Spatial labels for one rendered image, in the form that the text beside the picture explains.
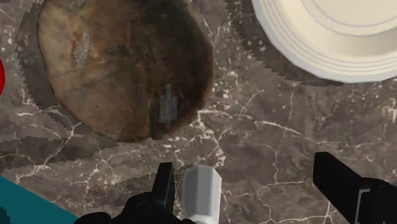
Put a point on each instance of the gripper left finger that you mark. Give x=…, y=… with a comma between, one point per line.
x=162, y=192

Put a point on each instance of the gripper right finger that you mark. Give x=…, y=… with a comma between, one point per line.
x=347, y=186

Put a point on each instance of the grey white faceted cylinder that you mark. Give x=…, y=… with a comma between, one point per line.
x=201, y=195

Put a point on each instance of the brown rounded loaf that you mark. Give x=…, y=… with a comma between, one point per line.
x=118, y=68

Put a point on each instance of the teal flat object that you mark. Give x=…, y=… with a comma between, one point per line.
x=24, y=208

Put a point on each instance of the cream white plate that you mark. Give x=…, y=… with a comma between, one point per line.
x=328, y=34

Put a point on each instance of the red round object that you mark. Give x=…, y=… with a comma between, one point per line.
x=1, y=76

